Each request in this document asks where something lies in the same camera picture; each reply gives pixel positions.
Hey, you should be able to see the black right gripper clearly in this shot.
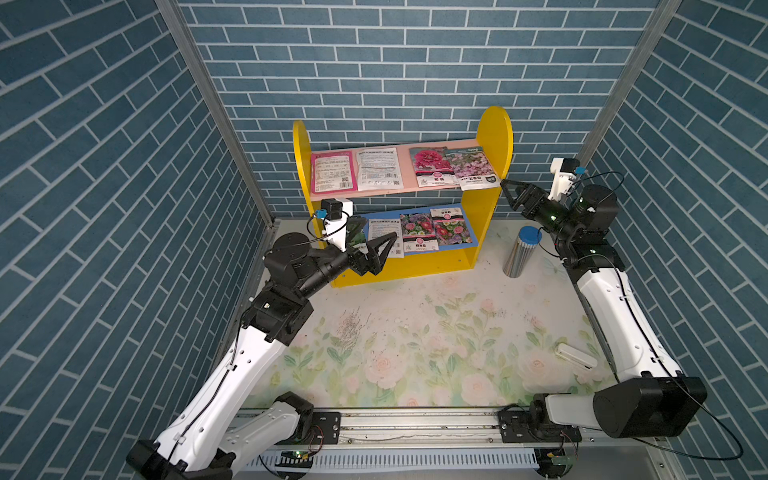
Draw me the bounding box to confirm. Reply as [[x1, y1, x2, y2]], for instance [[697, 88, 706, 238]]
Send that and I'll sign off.
[[500, 183, 575, 247]]

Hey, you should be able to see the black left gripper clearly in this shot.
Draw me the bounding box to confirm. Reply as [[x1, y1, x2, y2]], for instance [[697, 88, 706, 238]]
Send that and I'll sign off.
[[293, 216, 394, 301]]

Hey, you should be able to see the white text back seed packet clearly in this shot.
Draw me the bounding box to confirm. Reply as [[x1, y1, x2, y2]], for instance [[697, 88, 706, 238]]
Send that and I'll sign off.
[[356, 148, 404, 191]]

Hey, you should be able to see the purple flower seed packet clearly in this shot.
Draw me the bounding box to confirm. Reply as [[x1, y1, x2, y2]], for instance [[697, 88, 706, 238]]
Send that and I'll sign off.
[[445, 146, 500, 191]]

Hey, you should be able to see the pink hollyhock seed packet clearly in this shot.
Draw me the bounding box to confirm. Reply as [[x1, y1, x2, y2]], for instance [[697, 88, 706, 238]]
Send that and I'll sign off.
[[409, 146, 459, 188]]

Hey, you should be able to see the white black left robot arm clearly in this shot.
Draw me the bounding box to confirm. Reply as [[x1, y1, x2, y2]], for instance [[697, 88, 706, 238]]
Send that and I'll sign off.
[[126, 232, 398, 479]]

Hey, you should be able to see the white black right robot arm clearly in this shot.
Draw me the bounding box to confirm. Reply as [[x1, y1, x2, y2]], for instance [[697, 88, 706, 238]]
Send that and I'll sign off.
[[501, 180, 707, 438]]

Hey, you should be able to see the white text packet lower shelf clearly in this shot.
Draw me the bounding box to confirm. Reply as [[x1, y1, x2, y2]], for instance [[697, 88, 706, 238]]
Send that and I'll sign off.
[[368, 218, 405, 259]]

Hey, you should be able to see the pink aster seed packet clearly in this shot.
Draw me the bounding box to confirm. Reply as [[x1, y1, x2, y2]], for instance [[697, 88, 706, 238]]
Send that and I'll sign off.
[[400, 213, 439, 254]]

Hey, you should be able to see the pink back seed packet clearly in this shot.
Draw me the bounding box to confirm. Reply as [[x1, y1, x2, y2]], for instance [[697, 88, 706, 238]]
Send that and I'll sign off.
[[311, 150, 357, 195]]

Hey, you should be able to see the yellow wooden shelf unit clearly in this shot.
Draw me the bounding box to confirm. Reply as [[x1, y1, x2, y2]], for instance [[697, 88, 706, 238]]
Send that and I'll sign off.
[[292, 106, 514, 288]]

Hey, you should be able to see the mixed aster flower seed packet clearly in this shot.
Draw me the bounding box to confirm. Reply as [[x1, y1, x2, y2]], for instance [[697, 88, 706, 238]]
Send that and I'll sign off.
[[430, 207, 474, 247]]

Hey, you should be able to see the clear pencil tube blue lid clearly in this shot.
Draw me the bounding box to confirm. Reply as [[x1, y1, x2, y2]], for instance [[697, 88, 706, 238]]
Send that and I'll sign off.
[[503, 226, 542, 278]]

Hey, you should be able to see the white small box on table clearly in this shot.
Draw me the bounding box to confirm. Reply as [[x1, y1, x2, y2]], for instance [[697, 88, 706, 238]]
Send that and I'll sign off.
[[554, 343, 598, 370]]

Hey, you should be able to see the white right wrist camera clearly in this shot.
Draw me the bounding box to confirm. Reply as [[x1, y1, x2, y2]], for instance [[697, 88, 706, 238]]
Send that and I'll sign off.
[[548, 157, 585, 201]]

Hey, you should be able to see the aluminium corner post right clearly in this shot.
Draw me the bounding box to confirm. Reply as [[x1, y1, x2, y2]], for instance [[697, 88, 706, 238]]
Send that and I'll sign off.
[[577, 0, 682, 167]]

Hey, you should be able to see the aluminium corner post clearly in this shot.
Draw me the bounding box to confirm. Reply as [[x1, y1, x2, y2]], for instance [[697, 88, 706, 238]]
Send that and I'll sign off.
[[577, 0, 682, 167], [156, 0, 274, 228]]

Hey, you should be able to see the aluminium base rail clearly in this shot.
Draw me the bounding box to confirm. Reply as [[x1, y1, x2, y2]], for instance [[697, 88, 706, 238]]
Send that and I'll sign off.
[[227, 407, 655, 475]]

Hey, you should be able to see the aluminium corner post left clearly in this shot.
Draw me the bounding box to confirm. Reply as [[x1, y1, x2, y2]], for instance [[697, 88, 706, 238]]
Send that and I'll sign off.
[[156, 0, 274, 228]]

